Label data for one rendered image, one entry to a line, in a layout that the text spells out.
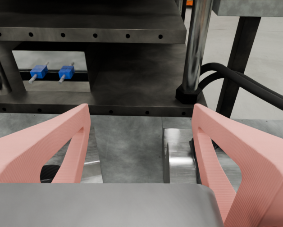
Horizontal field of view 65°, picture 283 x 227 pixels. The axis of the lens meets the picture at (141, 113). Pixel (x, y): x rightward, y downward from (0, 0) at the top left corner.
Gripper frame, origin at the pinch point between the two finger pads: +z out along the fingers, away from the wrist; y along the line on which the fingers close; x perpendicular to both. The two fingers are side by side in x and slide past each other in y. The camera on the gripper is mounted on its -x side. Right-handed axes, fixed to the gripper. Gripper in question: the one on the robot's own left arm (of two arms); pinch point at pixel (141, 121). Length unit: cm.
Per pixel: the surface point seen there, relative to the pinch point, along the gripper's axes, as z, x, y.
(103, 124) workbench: 48, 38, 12
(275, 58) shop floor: 289, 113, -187
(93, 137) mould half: 29.6, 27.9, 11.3
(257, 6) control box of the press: 74, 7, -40
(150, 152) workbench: 36, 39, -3
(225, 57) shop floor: 293, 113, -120
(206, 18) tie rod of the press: 62, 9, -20
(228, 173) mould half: 18.1, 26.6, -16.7
